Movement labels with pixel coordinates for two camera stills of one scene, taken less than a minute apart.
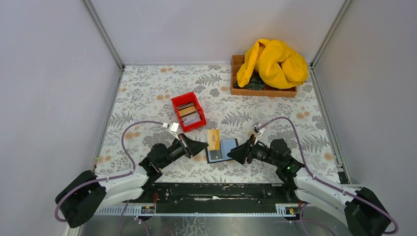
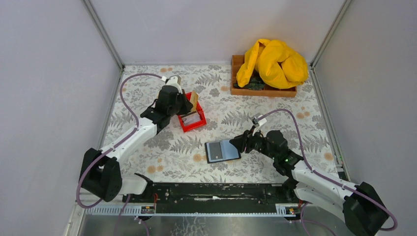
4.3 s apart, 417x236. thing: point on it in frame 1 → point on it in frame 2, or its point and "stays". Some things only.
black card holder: x=214 y=156 stays
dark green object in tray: x=255 y=83 stays
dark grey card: x=216 y=154 stays
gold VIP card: x=213 y=138 → x=194 y=98
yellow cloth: x=278 y=67 stays
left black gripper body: x=186 y=147 → x=184 y=104
